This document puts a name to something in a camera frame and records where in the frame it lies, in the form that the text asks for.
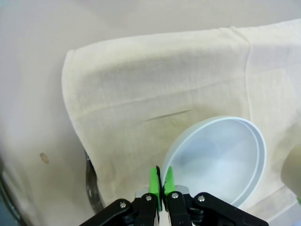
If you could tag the beige cloth mat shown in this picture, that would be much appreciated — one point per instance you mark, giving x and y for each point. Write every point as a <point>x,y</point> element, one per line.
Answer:
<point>141,82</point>

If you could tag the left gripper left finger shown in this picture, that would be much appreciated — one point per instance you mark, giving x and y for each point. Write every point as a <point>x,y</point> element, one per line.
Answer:
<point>141,209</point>

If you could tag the dark brown tray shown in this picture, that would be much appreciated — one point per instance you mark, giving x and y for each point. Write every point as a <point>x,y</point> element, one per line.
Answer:
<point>92,186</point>

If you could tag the light blue bowl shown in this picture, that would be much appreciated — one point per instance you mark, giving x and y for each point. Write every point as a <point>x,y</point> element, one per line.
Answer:
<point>218,164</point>

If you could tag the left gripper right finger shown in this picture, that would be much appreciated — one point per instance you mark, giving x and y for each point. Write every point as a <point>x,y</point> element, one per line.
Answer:
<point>183,209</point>

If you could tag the pale green cup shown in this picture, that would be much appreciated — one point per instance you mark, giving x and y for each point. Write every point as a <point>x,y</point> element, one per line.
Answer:
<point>294,167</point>

